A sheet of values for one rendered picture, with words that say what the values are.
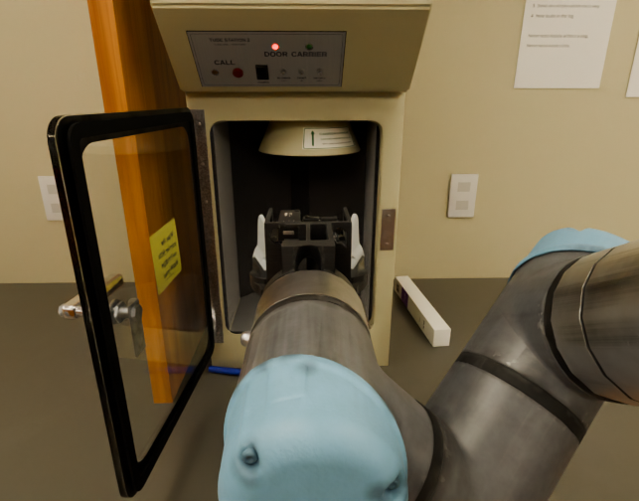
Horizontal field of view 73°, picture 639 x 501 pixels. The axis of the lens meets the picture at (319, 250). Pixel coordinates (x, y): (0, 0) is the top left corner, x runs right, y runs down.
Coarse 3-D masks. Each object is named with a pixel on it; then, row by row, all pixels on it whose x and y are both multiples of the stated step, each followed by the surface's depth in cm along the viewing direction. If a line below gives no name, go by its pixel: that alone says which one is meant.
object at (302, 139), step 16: (272, 128) 70; (288, 128) 68; (304, 128) 67; (320, 128) 68; (336, 128) 69; (352, 128) 74; (272, 144) 69; (288, 144) 68; (304, 144) 67; (320, 144) 67; (336, 144) 68; (352, 144) 71
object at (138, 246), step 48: (48, 144) 34; (96, 144) 39; (144, 144) 48; (96, 192) 39; (144, 192) 48; (192, 192) 62; (144, 240) 48; (192, 240) 63; (144, 288) 49; (192, 288) 63; (144, 336) 49; (192, 336) 64; (144, 384) 49; (144, 432) 49
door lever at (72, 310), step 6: (78, 294) 46; (72, 300) 44; (78, 300) 44; (60, 306) 43; (66, 306) 43; (72, 306) 43; (78, 306) 43; (60, 312) 43; (66, 312) 43; (72, 312) 43; (78, 312) 43; (66, 318) 43; (72, 318) 43
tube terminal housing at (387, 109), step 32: (192, 96) 63; (224, 96) 63; (256, 96) 63; (288, 96) 63; (320, 96) 63; (352, 96) 63; (384, 96) 63; (384, 128) 65; (384, 160) 66; (384, 192) 68; (384, 256) 72; (384, 288) 74; (224, 320) 75; (384, 320) 76; (224, 352) 77; (384, 352) 78
